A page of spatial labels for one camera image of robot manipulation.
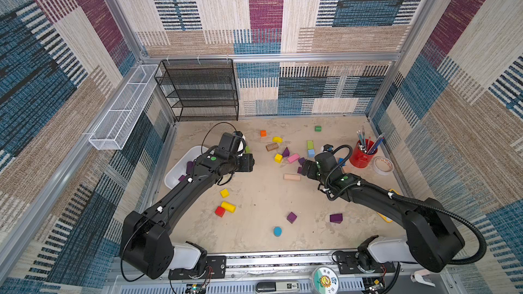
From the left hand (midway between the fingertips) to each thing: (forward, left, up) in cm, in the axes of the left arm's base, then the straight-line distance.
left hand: (249, 161), depth 83 cm
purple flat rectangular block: (+4, -22, -13) cm, 26 cm away
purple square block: (+11, -24, -17) cm, 31 cm away
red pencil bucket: (+6, -49, -4) cm, 50 cm away
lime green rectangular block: (+20, -30, -16) cm, 39 cm away
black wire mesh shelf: (+43, +27, +3) cm, 51 cm away
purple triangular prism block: (+14, -17, -15) cm, 27 cm away
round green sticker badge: (-39, -24, -9) cm, 47 cm away
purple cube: (-17, -16, -15) cm, 28 cm away
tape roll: (+6, -63, -16) cm, 65 cm away
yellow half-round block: (+25, -13, -16) cm, 32 cm away
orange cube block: (+28, -5, -16) cm, 33 cm away
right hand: (+1, -27, -9) cm, 29 cm away
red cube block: (-14, +13, -16) cm, 25 cm away
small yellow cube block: (-6, +12, -17) cm, 21 cm away
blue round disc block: (-22, -10, -17) cm, 30 cm away
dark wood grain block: (+19, -10, -16) cm, 27 cm away
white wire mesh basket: (+4, +45, +17) cm, 49 cm away
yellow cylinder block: (-12, +10, -15) cm, 22 cm away
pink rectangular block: (+12, -20, -16) cm, 28 cm away
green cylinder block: (+31, -36, -16) cm, 51 cm away
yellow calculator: (-28, -36, +16) cm, 48 cm away
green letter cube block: (+17, +3, -15) cm, 23 cm away
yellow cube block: (+11, -13, -15) cm, 22 cm away
